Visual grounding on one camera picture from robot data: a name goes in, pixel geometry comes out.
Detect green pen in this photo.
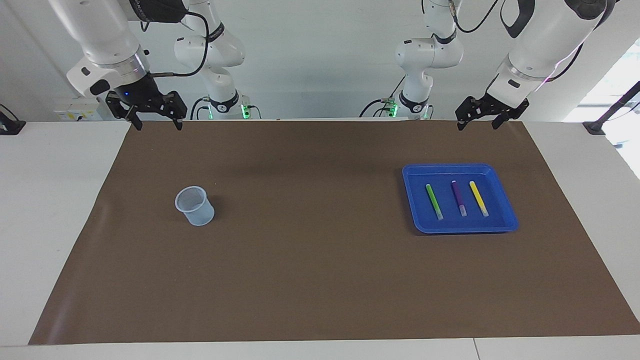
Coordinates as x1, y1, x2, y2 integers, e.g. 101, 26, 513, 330
425, 184, 444, 221

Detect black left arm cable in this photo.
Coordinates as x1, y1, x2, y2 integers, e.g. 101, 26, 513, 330
449, 0, 586, 83

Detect white wall socket box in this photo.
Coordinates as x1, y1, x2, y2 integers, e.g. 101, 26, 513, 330
54, 96, 103, 122

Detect brown table mat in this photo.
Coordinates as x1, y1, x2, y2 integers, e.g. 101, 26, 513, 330
28, 120, 640, 346

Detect blue plastic tray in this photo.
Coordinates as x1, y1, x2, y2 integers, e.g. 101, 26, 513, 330
402, 163, 519, 235

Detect black table clamp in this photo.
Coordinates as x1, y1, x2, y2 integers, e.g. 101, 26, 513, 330
0, 104, 27, 136

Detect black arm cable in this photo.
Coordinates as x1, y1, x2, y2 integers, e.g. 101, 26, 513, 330
142, 10, 210, 78
449, 0, 586, 83

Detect purple pen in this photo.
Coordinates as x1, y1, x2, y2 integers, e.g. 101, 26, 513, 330
451, 180, 468, 217

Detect black stand with pole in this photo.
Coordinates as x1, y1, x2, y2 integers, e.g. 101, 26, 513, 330
582, 81, 640, 135

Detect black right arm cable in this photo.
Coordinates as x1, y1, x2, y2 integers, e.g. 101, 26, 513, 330
142, 10, 210, 78

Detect yellow pen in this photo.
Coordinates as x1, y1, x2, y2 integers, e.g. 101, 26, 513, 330
469, 181, 490, 218

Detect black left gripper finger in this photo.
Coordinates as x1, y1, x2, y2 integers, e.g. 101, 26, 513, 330
491, 99, 530, 131
455, 96, 483, 132

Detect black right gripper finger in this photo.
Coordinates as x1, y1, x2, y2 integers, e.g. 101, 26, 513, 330
105, 96, 144, 132
159, 91, 189, 132

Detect translucent plastic cup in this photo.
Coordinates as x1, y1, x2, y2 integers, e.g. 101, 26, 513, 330
174, 186, 216, 227

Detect black base cable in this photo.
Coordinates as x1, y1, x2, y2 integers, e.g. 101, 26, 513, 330
359, 75, 407, 118
190, 96, 211, 121

